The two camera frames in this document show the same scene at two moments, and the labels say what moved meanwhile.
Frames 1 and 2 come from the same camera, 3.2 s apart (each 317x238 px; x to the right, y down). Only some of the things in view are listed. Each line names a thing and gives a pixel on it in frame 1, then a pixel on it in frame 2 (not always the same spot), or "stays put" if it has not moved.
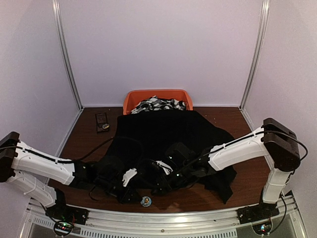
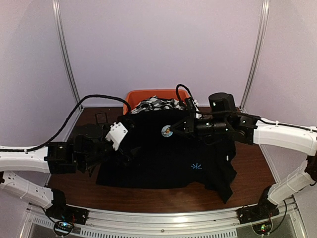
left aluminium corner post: (56, 4) stays put
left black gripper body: (105, 185) → (91, 160)
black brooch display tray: (101, 118) stays put
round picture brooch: (146, 201) → (166, 131)
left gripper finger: (129, 195) → (130, 157)
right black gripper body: (177, 182) → (217, 126)
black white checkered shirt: (153, 103) stays put
